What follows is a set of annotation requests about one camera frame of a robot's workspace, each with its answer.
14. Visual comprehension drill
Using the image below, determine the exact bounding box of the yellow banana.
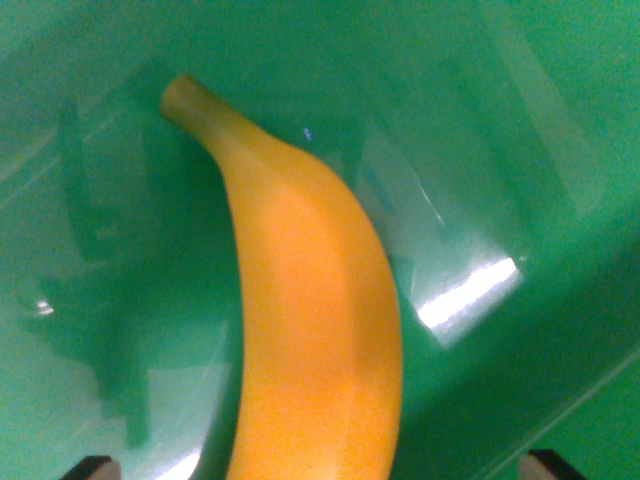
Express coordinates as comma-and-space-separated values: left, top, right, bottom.
159, 73, 405, 480

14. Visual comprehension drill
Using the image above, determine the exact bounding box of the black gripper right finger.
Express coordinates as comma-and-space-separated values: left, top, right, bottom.
517, 449, 584, 480

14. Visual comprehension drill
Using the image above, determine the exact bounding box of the green plastic bin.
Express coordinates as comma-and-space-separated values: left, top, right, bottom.
0, 0, 640, 480

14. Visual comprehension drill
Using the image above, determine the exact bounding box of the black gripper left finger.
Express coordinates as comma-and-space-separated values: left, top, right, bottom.
61, 455, 123, 480

